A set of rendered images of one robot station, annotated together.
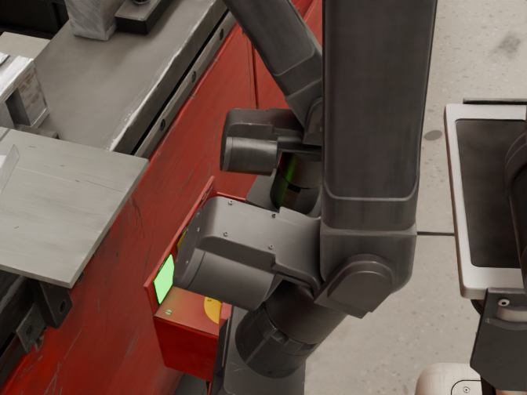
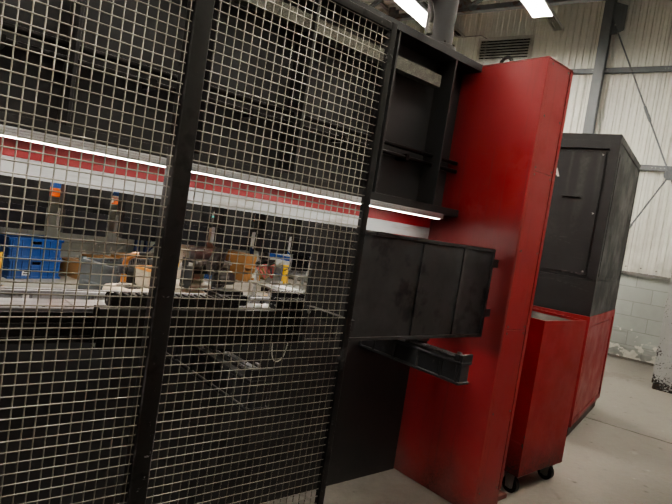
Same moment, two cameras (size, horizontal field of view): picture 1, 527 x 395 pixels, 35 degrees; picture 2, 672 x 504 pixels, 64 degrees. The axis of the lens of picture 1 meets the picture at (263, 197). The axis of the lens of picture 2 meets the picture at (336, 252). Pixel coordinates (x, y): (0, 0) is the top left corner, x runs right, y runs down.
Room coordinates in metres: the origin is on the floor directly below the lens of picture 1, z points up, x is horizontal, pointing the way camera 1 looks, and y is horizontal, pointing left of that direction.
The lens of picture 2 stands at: (2.91, 1.70, 1.35)
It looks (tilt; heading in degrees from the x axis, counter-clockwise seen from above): 3 degrees down; 206
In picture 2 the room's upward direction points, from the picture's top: 9 degrees clockwise
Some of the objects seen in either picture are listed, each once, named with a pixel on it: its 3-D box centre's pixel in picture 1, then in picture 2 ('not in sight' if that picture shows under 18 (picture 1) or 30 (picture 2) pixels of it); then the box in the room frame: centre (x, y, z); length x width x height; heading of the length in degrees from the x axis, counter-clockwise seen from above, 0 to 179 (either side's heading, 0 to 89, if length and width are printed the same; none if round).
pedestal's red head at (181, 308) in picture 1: (241, 287); not in sight; (0.67, 0.04, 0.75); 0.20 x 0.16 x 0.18; 155
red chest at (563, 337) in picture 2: not in sight; (513, 391); (-0.55, 1.32, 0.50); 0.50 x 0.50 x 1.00; 67
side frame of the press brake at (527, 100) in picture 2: not in sight; (455, 277); (-0.14, 0.95, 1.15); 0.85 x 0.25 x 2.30; 67
